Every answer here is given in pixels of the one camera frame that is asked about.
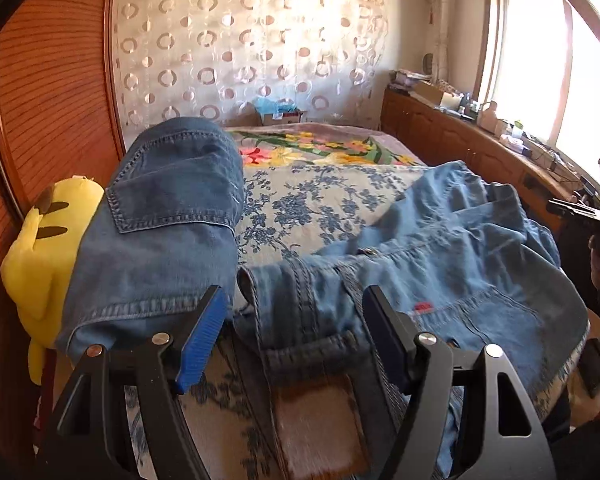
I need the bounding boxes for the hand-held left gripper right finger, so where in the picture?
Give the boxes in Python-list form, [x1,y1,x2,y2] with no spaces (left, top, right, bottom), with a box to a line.
[362,285,558,480]

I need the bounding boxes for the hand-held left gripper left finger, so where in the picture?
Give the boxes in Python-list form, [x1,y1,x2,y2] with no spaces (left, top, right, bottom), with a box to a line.
[34,285,229,480]

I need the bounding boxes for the blue denim pants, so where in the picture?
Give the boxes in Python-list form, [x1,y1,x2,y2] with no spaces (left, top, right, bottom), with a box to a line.
[232,160,592,480]
[55,116,246,362]

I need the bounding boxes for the folded blue denim pants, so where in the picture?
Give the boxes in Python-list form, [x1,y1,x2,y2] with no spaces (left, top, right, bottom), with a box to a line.
[55,116,246,362]

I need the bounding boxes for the white plastic jug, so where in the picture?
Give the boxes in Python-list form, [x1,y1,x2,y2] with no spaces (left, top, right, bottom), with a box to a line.
[479,101,502,130]

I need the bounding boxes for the window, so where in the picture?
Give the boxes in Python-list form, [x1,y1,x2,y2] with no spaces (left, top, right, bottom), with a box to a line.
[480,0,600,173]

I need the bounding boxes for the blue floral bedsheet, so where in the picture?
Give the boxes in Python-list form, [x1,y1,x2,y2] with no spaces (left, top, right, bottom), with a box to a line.
[122,162,592,480]

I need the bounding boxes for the wooden cabinet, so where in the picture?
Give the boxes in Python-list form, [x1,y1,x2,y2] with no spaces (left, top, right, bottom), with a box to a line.
[380,87,583,233]

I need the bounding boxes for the yellow plush toy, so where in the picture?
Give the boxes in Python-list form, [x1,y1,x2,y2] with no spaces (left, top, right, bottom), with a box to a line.
[0,175,106,387]

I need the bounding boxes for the colourful flower blanket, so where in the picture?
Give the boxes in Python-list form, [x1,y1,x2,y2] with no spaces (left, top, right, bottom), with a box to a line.
[225,122,429,167]

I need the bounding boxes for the cardboard box with blue cloth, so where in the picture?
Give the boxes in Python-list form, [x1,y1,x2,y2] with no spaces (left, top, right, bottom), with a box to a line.
[251,99,309,126]

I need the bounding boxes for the wooden headboard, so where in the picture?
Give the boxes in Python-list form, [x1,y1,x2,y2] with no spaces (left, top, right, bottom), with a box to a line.
[0,0,127,466]

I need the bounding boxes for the sheer curtain with circles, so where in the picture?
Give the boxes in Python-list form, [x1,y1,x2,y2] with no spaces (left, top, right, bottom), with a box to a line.
[112,0,392,131]

